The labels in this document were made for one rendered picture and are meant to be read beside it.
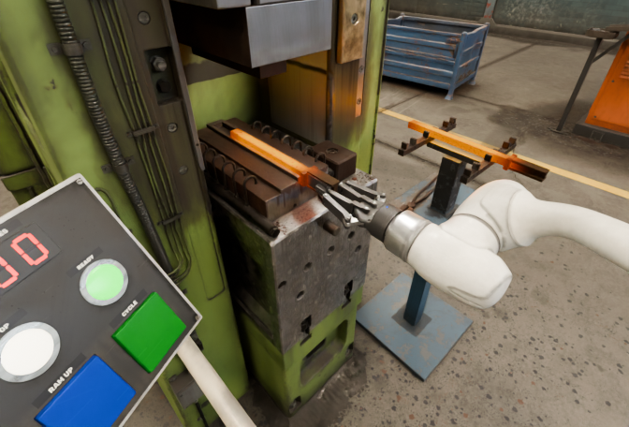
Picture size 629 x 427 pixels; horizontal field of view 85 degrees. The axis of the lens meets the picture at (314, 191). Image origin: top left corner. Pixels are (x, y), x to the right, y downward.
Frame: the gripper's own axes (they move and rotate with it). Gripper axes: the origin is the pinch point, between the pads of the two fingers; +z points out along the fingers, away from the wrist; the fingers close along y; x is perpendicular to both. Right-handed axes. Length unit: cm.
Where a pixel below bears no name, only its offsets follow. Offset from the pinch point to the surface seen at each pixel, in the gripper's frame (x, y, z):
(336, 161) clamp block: -1.9, 11.9, 6.4
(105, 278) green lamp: 10.0, -45.9, -5.7
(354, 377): -99, 14, -10
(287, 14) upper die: 34.7, -3.8, 6.7
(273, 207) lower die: -4.5, -10.4, 5.2
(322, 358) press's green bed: -84, 4, 0
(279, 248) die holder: -10.6, -14.1, -1.1
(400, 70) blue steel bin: -87, 331, 189
